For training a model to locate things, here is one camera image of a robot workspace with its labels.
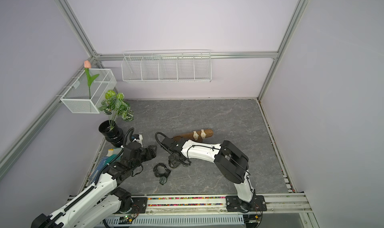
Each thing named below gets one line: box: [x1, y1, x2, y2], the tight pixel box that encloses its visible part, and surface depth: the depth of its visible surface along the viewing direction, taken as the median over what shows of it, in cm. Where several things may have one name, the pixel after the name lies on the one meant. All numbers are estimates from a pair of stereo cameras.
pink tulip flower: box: [84, 60, 100, 100], surface depth 85 cm
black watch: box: [153, 163, 171, 186], surface depth 83 cm
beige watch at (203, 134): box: [200, 129, 207, 139], surface depth 93 cm
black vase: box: [98, 120, 125, 148], surface depth 90 cm
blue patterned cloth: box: [89, 156, 109, 184], surface depth 88 cm
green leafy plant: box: [99, 90, 134, 130], surface depth 80 cm
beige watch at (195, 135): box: [193, 130, 199, 141], surface depth 91 cm
